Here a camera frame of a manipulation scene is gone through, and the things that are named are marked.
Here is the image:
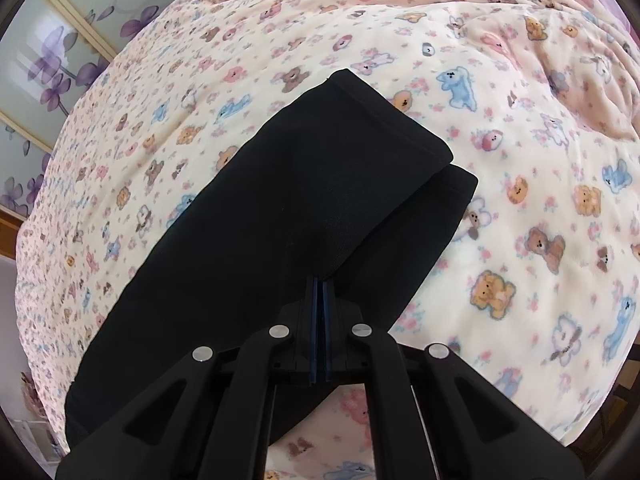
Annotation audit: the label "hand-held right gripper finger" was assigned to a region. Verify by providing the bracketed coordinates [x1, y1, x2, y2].
[320, 276, 586, 480]
[55, 276, 319, 480]

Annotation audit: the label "black pants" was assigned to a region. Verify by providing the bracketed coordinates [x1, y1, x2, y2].
[65, 69, 479, 448]

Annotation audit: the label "bear printed blanket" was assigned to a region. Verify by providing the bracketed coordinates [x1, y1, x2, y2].
[15, 0, 640, 480]

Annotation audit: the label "flower printed glass wardrobe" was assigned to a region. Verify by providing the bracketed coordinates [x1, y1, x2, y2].
[0, 0, 201, 261]

